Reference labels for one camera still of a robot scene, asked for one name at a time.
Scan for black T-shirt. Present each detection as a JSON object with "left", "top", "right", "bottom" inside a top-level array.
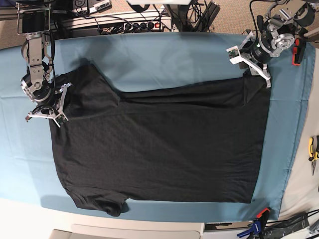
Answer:
[{"left": 50, "top": 64, "right": 271, "bottom": 217}]

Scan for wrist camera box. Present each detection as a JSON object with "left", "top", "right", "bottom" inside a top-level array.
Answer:
[
  {"left": 226, "top": 45, "right": 242, "bottom": 65},
  {"left": 54, "top": 114, "right": 69, "bottom": 128}
]

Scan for yellow handled pliers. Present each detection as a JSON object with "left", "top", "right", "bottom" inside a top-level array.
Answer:
[{"left": 308, "top": 137, "right": 319, "bottom": 176}]

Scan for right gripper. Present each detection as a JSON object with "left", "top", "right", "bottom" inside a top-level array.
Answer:
[{"left": 20, "top": 74, "right": 72, "bottom": 122}]

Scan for orange black clamp top right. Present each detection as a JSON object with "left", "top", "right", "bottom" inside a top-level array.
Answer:
[{"left": 292, "top": 38, "right": 306, "bottom": 66}]

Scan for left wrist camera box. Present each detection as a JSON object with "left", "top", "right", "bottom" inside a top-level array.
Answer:
[{"left": 226, "top": 45, "right": 242, "bottom": 65}]

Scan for blue table cloth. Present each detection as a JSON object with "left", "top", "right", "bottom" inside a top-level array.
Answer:
[{"left": 0, "top": 33, "right": 316, "bottom": 223}]

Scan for blue orange clamp bottom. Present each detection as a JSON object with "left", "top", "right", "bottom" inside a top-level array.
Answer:
[{"left": 237, "top": 207, "right": 271, "bottom": 239}]

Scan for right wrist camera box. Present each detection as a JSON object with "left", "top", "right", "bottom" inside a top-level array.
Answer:
[{"left": 54, "top": 114, "right": 69, "bottom": 128}]

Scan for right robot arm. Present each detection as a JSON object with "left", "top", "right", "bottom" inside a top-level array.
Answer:
[{"left": 16, "top": 0, "right": 72, "bottom": 126}]

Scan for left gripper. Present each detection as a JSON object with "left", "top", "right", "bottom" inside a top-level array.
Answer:
[{"left": 240, "top": 31, "right": 274, "bottom": 89}]

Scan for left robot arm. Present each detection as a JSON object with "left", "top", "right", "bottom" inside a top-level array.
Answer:
[{"left": 239, "top": 0, "right": 319, "bottom": 88}]

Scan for black power strip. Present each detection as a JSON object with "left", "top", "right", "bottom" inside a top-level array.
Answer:
[{"left": 122, "top": 21, "right": 163, "bottom": 33}]

